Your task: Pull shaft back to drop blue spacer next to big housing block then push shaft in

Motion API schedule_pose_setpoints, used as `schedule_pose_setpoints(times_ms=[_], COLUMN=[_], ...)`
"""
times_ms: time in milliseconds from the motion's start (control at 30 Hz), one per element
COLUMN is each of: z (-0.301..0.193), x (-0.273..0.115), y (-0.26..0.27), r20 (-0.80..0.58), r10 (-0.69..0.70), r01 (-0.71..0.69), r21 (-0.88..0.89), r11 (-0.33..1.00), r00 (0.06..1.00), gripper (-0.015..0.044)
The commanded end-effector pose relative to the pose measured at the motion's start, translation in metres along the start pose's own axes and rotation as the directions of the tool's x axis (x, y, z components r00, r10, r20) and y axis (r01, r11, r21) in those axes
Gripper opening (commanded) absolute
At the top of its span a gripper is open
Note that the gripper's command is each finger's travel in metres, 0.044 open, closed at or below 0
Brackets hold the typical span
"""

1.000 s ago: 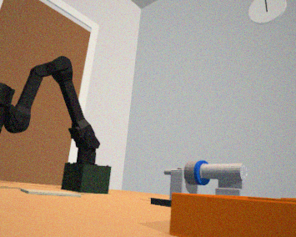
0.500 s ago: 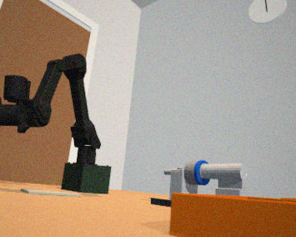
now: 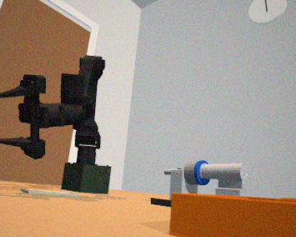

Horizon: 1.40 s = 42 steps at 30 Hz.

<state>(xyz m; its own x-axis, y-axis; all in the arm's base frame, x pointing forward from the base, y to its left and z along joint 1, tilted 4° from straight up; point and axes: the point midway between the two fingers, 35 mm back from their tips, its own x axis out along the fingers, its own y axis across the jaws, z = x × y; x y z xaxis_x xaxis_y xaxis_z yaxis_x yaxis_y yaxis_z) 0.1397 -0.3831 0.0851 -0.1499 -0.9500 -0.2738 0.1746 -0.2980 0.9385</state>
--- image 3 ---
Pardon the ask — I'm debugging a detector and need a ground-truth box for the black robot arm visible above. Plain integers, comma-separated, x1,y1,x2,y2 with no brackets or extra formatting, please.
18,55,105,165

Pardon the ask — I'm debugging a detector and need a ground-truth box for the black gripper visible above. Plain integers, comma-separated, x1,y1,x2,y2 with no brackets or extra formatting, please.
0,74,68,159

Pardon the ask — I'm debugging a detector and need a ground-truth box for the blue ring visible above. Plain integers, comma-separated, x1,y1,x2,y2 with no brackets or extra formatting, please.
194,161,210,185

